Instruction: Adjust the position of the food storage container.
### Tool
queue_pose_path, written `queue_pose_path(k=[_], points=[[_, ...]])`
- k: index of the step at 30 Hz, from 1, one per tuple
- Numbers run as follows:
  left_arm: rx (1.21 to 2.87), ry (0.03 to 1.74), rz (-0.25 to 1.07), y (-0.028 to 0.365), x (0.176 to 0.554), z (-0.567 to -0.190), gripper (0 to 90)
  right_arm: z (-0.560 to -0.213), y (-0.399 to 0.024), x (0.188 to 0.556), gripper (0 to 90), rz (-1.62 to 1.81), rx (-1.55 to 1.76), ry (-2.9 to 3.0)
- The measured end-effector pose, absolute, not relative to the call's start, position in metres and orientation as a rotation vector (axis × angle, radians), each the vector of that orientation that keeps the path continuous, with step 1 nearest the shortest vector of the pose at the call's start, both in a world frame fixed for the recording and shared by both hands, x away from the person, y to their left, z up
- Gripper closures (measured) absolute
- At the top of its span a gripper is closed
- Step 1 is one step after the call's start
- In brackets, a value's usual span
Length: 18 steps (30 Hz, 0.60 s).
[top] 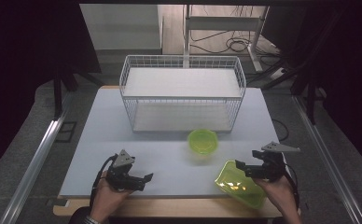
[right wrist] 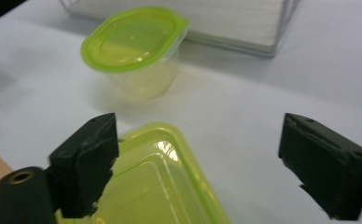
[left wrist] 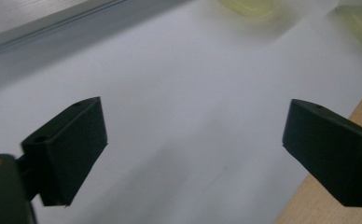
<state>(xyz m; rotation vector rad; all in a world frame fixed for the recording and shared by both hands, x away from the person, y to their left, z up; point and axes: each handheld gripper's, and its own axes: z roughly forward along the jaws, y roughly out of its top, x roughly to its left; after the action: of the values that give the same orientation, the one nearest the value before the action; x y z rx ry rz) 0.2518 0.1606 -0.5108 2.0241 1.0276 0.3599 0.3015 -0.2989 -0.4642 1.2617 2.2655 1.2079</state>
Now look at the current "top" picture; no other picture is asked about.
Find black cables on floor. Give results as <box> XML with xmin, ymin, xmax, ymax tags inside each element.
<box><xmin>189</xmin><ymin>5</ymin><xmax>283</xmax><ymax>56</ymax></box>

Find aluminium rail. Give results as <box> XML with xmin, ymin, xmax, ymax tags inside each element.
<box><xmin>291</xmin><ymin>94</ymin><xmax>362</xmax><ymax>224</ymax></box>
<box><xmin>0</xmin><ymin>92</ymin><xmax>73</xmax><ymax>224</ymax></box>

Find thin black floor cable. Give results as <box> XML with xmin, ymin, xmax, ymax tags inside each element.
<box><xmin>271</xmin><ymin>119</ymin><xmax>290</xmax><ymax>142</ymax></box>

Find white cabinet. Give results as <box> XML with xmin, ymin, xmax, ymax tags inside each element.
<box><xmin>79</xmin><ymin>3</ymin><xmax>165</xmax><ymax>56</ymax></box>

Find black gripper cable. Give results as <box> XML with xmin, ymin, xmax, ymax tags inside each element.
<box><xmin>90</xmin><ymin>153</ymin><xmax>118</xmax><ymax>209</ymax></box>
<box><xmin>282</xmin><ymin>161</ymin><xmax>300</xmax><ymax>211</ymax></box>

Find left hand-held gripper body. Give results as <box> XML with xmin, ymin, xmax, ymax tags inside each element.
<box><xmin>105</xmin><ymin>149</ymin><xmax>146</xmax><ymax>191</ymax></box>

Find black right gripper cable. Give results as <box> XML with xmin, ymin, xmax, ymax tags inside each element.
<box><xmin>282</xmin><ymin>161</ymin><xmax>300</xmax><ymax>211</ymax></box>

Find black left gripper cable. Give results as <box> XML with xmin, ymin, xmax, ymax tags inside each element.
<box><xmin>90</xmin><ymin>153</ymin><xmax>118</xmax><ymax>209</ymax></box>

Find green rectangular plastic container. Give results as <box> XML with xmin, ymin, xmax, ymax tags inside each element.
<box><xmin>214</xmin><ymin>160</ymin><xmax>267</xmax><ymax>210</ymax></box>

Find white wire shelf rack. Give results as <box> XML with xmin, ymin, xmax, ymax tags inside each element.
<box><xmin>118</xmin><ymin>54</ymin><xmax>247</xmax><ymax>134</ymax></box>

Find white metal desk frame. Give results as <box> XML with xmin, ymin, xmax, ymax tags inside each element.
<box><xmin>182</xmin><ymin>4</ymin><xmax>271</xmax><ymax>73</ymax></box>

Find person's left hand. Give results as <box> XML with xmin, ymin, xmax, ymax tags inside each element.
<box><xmin>90</xmin><ymin>170</ymin><xmax>134</xmax><ymax>223</ymax></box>

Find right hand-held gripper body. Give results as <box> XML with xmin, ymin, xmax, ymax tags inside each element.
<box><xmin>244</xmin><ymin>141</ymin><xmax>301</xmax><ymax>183</ymax></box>

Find green round plastic bowl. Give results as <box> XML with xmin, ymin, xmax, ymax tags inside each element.
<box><xmin>187</xmin><ymin>128</ymin><xmax>219</xmax><ymax>156</ymax></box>

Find white power strip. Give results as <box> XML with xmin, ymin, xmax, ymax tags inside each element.
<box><xmin>267</xmin><ymin>66</ymin><xmax>287</xmax><ymax>81</ymax></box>

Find black metal stand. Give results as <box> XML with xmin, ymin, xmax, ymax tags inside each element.
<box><xmin>51</xmin><ymin>55</ymin><xmax>105</xmax><ymax>120</ymax></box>
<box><xmin>247</xmin><ymin>8</ymin><xmax>348</xmax><ymax>125</ymax></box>

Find person's right hand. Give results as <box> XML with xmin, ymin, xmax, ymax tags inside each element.
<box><xmin>251</xmin><ymin>173</ymin><xmax>296</xmax><ymax>217</ymax></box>

